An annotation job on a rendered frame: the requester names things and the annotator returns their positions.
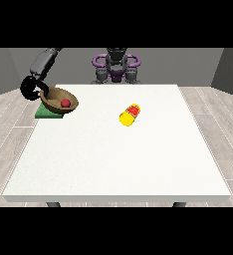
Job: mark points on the small red ball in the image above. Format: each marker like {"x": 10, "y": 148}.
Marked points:
{"x": 65, "y": 103}

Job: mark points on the yellow cup with melon print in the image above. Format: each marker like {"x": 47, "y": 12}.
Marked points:
{"x": 129, "y": 115}

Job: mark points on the grey robot trunk purple rings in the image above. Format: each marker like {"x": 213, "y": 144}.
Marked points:
{"x": 115, "y": 68}

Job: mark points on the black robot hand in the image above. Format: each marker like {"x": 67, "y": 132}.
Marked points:
{"x": 29, "y": 87}

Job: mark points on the brown wooden bowl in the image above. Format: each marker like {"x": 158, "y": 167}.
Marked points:
{"x": 57, "y": 100}

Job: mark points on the dark table leg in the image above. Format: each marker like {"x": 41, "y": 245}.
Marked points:
{"x": 53, "y": 204}
{"x": 179, "y": 204}

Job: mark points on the green square pad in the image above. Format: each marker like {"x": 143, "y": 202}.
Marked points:
{"x": 46, "y": 113}

